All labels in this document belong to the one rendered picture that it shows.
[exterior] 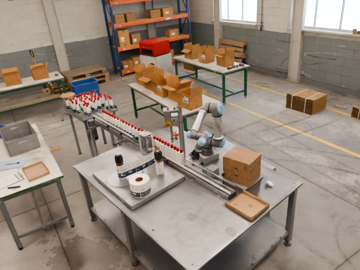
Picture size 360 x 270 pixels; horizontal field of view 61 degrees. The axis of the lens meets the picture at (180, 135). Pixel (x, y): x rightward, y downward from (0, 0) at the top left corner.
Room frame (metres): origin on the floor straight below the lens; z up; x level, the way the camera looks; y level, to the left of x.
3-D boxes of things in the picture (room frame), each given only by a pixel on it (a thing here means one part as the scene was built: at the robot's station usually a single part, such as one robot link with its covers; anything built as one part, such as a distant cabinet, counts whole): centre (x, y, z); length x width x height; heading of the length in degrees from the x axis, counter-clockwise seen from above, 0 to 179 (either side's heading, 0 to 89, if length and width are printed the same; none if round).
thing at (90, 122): (4.41, 1.37, 0.71); 0.15 x 0.12 x 0.34; 128
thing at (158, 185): (2.78, 0.50, 0.86); 0.80 x 0.67 x 0.05; 38
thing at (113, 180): (2.73, 0.65, 0.89); 0.31 x 0.31 x 0.01
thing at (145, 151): (3.24, 0.41, 1.01); 0.14 x 0.13 x 0.26; 38
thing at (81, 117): (4.88, 1.46, 0.46); 0.73 x 0.62 x 0.93; 38
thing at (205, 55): (7.74, -0.81, 0.97); 0.42 x 0.39 x 0.37; 118
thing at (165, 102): (5.66, 0.13, 0.39); 2.20 x 0.80 x 0.78; 30
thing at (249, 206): (2.18, -0.55, 0.85); 0.30 x 0.26 x 0.04; 38
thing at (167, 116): (3.10, 0.07, 1.38); 0.17 x 0.10 x 0.19; 94
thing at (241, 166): (2.61, -0.59, 0.99); 0.30 x 0.24 x 0.27; 48
